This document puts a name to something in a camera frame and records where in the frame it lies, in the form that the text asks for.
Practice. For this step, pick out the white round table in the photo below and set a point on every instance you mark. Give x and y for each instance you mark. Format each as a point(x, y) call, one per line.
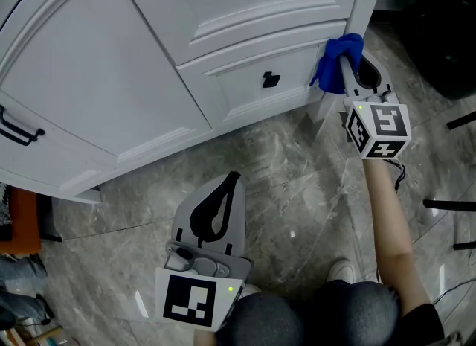
point(435, 32)

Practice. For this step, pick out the grey chair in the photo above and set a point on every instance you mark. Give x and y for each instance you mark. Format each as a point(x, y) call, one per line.
point(450, 205)

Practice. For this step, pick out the person's legs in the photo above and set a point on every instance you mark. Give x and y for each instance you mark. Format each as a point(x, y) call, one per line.
point(316, 318)

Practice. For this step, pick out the white vanity cabinet with sink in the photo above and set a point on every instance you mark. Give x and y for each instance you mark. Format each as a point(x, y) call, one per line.
point(111, 58)

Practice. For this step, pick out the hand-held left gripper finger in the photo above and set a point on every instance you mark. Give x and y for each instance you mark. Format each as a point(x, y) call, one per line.
point(182, 221)
point(236, 233)

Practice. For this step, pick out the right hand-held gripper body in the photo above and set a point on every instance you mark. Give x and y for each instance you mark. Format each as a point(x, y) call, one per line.
point(386, 121)

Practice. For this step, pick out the person's white shoe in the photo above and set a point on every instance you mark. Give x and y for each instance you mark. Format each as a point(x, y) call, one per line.
point(342, 272)
point(251, 289)

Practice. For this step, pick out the person's black shirt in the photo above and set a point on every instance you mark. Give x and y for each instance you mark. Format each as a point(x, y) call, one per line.
point(424, 326)

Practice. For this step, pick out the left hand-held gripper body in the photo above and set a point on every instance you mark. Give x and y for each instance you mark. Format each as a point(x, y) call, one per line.
point(189, 300)

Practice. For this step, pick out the blue cloth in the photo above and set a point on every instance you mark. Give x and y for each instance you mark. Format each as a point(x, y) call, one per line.
point(331, 69)

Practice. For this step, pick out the person's right forearm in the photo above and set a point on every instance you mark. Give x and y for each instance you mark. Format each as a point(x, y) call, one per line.
point(390, 233)

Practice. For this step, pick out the person's right white shoe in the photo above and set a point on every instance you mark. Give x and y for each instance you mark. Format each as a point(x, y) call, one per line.
point(342, 272)

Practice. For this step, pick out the small white drawer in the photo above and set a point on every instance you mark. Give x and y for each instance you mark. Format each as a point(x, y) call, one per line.
point(241, 88)

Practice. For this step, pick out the white cabinet door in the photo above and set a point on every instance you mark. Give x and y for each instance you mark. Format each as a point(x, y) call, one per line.
point(104, 76)
point(44, 166)
point(223, 2)

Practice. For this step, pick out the person's left white shoe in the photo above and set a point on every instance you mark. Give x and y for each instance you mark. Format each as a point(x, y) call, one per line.
point(251, 289)

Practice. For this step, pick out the black white patterned pillow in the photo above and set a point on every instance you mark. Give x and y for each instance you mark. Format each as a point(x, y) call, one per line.
point(4, 218)

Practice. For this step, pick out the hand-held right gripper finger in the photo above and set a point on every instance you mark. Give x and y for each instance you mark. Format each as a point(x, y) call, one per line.
point(385, 80)
point(349, 82)

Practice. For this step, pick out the person's left forearm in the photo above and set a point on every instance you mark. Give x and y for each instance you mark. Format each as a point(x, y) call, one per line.
point(206, 339)

